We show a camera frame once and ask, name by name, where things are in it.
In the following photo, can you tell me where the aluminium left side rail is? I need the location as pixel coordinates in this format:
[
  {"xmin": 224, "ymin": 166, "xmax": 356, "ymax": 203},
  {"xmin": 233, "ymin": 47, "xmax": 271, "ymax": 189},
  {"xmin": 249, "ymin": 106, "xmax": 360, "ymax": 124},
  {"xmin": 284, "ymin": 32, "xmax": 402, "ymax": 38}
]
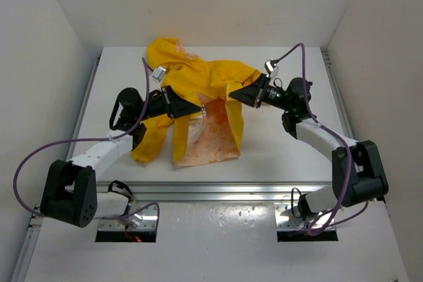
[{"xmin": 11, "ymin": 56, "xmax": 100, "ymax": 282}]

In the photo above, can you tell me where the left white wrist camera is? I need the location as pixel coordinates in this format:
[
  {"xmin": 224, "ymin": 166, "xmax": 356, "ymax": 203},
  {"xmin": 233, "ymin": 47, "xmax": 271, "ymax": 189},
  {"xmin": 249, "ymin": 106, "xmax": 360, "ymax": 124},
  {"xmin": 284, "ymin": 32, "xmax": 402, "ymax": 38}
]
[{"xmin": 151, "ymin": 66, "xmax": 167, "ymax": 87}]

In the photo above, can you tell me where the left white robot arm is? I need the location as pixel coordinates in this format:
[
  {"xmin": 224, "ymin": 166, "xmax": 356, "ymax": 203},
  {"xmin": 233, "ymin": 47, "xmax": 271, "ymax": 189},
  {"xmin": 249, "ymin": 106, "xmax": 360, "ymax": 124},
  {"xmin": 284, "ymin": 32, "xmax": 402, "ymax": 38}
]
[{"xmin": 40, "ymin": 86, "xmax": 203, "ymax": 228}]

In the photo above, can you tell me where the yellow hooded jacket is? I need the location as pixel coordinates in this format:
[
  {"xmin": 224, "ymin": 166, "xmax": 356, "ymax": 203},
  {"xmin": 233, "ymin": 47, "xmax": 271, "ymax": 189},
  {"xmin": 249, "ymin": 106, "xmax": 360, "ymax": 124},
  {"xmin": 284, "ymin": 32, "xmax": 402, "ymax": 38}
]
[{"xmin": 132, "ymin": 38, "xmax": 261, "ymax": 166}]

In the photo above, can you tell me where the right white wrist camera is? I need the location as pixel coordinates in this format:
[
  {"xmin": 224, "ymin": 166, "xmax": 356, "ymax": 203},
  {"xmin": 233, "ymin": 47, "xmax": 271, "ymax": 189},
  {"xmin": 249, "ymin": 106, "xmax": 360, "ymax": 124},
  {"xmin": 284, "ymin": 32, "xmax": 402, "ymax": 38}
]
[{"xmin": 264, "ymin": 59, "xmax": 279, "ymax": 79}]

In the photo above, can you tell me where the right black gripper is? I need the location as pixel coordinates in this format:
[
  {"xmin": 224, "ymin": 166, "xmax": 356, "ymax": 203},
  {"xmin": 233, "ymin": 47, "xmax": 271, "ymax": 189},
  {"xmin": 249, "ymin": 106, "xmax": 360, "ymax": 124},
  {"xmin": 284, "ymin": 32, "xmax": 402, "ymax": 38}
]
[{"xmin": 229, "ymin": 74, "xmax": 293, "ymax": 112}]

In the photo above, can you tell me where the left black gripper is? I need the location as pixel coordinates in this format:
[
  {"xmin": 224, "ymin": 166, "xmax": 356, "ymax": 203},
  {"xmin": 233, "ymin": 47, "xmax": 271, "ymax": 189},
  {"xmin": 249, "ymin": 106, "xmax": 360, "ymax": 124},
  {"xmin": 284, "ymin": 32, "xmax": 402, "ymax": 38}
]
[{"xmin": 135, "ymin": 85, "xmax": 200, "ymax": 122}]

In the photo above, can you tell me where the metal base plate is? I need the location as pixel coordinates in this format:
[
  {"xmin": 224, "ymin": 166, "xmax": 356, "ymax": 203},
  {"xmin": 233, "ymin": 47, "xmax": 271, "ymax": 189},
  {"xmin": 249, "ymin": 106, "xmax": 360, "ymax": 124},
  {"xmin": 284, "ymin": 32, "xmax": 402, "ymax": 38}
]
[
  {"xmin": 98, "ymin": 203, "xmax": 160, "ymax": 232},
  {"xmin": 274, "ymin": 202, "xmax": 331, "ymax": 233}
]

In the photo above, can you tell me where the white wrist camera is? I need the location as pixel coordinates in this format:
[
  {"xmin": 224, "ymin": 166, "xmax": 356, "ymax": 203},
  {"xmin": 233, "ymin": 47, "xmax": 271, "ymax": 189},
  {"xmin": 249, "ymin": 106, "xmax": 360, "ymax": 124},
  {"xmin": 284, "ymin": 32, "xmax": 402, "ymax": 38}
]
[
  {"xmin": 151, "ymin": 66, "xmax": 167, "ymax": 87},
  {"xmin": 264, "ymin": 59, "xmax": 279, "ymax": 79}
]

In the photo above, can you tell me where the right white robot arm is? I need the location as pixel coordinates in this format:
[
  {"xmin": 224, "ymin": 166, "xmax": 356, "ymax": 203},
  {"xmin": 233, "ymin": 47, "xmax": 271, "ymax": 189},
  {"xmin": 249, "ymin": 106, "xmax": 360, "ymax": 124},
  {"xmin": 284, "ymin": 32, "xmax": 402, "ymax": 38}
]
[{"xmin": 229, "ymin": 75, "xmax": 389, "ymax": 220}]

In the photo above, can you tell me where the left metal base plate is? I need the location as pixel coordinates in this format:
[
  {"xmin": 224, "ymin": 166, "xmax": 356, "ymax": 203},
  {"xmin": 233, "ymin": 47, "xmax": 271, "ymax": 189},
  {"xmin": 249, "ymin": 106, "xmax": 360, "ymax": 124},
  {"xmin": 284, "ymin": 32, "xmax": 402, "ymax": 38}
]
[{"xmin": 98, "ymin": 203, "xmax": 160, "ymax": 232}]

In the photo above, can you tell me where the aluminium rail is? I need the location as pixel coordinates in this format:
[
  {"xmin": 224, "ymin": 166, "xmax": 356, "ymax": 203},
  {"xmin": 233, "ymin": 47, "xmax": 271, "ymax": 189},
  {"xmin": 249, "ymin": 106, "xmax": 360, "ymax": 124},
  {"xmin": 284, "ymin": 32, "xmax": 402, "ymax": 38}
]
[
  {"xmin": 95, "ymin": 181, "xmax": 334, "ymax": 203},
  {"xmin": 322, "ymin": 49, "xmax": 384, "ymax": 202},
  {"xmin": 11, "ymin": 56, "xmax": 100, "ymax": 282}
]

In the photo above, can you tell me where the aluminium right side rail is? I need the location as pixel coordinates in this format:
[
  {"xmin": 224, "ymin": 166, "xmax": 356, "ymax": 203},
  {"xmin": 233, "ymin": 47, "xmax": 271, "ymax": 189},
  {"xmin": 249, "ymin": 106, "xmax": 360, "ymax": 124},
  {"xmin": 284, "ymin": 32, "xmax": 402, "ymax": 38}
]
[{"xmin": 322, "ymin": 49, "xmax": 384, "ymax": 202}]

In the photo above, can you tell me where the white front cover panel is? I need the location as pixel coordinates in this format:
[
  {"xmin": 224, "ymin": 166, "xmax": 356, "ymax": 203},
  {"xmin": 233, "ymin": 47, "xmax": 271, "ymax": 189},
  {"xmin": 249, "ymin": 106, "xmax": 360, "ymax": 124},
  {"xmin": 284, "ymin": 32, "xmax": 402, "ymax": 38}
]
[{"xmin": 26, "ymin": 201, "xmax": 408, "ymax": 281}]

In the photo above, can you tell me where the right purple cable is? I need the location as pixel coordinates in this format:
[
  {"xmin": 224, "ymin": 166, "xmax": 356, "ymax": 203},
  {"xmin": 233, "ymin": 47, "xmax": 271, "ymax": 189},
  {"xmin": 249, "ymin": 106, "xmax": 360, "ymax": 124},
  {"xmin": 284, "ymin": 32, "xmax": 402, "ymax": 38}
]
[{"xmin": 274, "ymin": 43, "xmax": 369, "ymax": 237}]

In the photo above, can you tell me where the aluminium front rail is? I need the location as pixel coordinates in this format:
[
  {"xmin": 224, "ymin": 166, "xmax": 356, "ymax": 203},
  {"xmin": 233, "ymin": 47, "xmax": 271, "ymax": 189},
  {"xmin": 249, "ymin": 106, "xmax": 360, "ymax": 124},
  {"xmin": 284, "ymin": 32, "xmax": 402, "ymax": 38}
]
[{"xmin": 95, "ymin": 181, "xmax": 334, "ymax": 203}]

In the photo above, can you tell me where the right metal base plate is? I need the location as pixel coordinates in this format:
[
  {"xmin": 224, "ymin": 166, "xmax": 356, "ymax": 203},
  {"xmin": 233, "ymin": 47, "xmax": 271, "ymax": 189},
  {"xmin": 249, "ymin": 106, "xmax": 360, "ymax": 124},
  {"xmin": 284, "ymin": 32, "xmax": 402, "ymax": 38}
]
[{"xmin": 274, "ymin": 202, "xmax": 331, "ymax": 233}]

